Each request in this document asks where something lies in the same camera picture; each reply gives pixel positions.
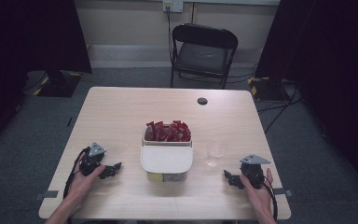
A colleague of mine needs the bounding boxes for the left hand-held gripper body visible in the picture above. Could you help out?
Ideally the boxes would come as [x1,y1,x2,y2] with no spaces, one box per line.
[79,142,107,177]

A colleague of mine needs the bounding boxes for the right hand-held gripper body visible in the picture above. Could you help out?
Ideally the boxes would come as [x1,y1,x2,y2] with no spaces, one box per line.
[240,154,271,190]

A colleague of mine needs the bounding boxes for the white storage box with lid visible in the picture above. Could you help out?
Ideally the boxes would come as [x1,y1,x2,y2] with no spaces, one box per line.
[140,124,195,183]

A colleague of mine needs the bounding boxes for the bunch of red packets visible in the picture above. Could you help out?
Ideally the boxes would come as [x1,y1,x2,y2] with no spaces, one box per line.
[145,119,192,143]

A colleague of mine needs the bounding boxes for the person's left hand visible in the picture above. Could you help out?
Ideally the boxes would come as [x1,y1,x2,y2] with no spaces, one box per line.
[69,152,106,202]

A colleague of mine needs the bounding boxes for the person's right hand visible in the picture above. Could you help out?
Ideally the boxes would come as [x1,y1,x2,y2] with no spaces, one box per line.
[240,168,275,216]

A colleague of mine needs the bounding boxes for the clear drinking glass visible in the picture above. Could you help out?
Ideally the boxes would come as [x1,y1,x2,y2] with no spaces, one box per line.
[205,140,228,168]

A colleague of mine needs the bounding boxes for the grey tape strip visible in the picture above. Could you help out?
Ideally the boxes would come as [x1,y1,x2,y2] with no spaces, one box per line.
[34,189,60,201]
[273,188,295,198]

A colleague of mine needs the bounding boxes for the black stand base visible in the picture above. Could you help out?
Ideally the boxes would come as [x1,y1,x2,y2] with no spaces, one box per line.
[247,76,294,103]
[33,70,84,98]

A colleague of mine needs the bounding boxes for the black folding chair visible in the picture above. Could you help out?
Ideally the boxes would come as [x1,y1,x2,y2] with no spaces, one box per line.
[170,22,240,91]

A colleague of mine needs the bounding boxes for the dark curtain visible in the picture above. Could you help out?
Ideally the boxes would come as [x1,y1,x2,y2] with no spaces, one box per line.
[0,0,93,155]
[255,0,358,199]

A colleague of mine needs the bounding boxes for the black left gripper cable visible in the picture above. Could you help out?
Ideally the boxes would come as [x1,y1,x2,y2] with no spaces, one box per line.
[62,147,90,200]

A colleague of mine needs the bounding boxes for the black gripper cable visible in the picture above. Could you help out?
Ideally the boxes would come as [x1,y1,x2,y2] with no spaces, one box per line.
[62,147,90,200]
[261,181,280,222]

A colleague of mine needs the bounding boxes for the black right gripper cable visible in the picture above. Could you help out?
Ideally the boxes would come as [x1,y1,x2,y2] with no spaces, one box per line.
[261,181,280,222]

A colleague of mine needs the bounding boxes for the black floor cables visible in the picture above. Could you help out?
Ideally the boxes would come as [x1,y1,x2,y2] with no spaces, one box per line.
[255,83,303,135]

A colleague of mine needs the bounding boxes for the black cable from wall socket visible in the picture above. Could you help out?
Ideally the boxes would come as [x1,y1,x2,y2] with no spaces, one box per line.
[166,5,174,64]

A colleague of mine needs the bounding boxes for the white wall socket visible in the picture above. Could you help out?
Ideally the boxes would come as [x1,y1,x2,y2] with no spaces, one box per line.
[162,0,185,14]

